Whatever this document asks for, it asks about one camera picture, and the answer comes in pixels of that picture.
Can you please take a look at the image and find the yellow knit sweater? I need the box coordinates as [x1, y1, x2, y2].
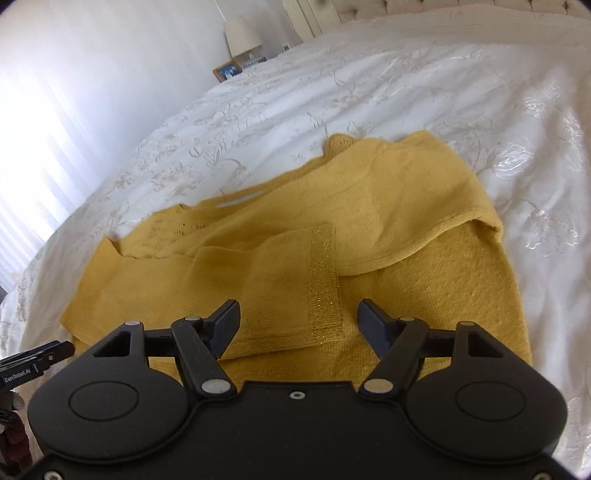
[60, 130, 534, 384]

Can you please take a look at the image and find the white sheer curtain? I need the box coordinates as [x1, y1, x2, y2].
[0, 0, 222, 296]

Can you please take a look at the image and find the wooden picture frame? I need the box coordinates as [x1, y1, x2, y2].
[212, 59, 243, 84]

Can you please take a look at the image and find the white table lamp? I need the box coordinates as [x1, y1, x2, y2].
[224, 15, 264, 59]

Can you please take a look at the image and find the cream tufted headboard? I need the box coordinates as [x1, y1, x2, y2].
[339, 0, 578, 25]

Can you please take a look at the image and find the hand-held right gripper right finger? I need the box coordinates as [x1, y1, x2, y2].
[358, 298, 509, 400]

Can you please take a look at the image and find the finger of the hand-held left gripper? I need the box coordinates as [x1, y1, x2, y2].
[28, 340, 75, 363]

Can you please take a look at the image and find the white embroidered bedspread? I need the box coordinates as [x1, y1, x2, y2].
[0, 4, 591, 480]

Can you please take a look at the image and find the dark red cloth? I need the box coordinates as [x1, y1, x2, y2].
[0, 392, 29, 467]

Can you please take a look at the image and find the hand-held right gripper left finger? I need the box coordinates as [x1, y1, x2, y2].
[85, 299, 242, 400]

